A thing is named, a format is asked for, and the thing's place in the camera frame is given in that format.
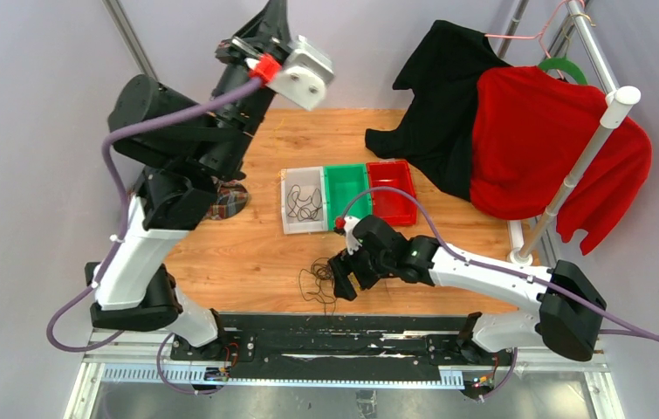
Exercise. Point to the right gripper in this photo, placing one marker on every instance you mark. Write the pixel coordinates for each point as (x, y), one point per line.
(343, 266)

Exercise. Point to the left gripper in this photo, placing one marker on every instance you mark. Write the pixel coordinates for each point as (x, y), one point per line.
(270, 31)

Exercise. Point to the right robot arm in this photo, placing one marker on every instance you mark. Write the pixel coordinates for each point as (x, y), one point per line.
(558, 308)

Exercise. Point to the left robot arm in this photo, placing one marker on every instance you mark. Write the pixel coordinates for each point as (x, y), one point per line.
(187, 151)

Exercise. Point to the red plastic bin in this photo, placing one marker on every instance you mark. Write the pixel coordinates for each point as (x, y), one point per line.
(393, 208)

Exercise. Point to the green plastic bin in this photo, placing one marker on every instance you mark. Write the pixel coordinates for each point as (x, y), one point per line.
(342, 184)

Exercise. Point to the white plastic bin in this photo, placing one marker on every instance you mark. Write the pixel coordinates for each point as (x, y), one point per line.
(302, 200)

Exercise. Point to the black shirt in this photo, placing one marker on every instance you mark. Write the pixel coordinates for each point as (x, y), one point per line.
(435, 133)

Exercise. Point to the plaid flannel shirt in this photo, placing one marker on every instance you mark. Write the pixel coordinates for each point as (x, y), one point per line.
(232, 198)

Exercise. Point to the red sweater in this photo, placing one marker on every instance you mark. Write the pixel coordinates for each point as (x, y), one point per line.
(529, 131)

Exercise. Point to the green clothes hanger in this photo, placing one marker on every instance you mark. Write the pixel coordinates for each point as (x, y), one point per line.
(564, 65)

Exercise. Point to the pink clothes hanger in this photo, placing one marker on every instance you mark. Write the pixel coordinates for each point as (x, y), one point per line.
(541, 23)

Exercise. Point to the white clothes rack pole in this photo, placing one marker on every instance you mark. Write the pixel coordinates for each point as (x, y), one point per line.
(620, 102)

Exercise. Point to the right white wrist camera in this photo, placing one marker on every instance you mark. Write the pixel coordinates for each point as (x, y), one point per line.
(348, 224)

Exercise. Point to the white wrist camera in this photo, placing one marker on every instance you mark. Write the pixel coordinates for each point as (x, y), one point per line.
(348, 224)
(305, 75)

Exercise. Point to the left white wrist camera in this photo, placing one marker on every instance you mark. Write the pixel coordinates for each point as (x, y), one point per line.
(305, 75)

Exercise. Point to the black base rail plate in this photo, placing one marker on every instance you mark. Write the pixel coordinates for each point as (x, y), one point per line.
(317, 347)

